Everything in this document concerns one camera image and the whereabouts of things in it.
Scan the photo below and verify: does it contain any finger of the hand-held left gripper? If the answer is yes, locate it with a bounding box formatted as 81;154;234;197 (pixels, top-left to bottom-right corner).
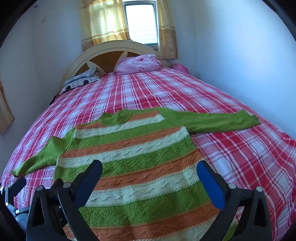
5;176;27;200

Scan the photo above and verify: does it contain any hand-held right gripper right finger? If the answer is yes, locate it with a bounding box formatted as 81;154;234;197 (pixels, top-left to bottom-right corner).
196;160;273;241

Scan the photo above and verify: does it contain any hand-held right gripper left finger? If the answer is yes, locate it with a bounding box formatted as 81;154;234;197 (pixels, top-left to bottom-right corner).
26;159;103;241

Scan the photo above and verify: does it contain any green orange striped knit sweater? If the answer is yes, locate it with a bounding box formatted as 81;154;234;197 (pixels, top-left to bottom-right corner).
11;108;262;241

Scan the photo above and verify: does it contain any yellow side curtain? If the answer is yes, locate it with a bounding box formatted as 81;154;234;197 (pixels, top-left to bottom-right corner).
0;79;15;133

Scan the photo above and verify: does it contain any white patterned pillow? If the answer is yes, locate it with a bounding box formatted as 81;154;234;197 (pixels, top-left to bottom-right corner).
60;67;102;94

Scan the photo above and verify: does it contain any red plaid bed sheet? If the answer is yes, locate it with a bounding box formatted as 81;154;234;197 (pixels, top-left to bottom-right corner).
0;67;296;241

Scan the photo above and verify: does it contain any pink crumpled cloth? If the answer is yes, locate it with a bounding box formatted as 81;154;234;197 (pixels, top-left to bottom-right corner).
172;63;190;75

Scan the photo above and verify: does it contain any pink pillow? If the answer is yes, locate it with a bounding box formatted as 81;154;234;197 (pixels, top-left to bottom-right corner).
116;54;162;75

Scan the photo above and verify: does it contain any cream wooden headboard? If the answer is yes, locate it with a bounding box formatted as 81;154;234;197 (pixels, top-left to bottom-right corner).
60;40;171;91

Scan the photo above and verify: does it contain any window behind headboard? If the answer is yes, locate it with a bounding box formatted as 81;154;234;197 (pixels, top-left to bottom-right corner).
122;0;160;52

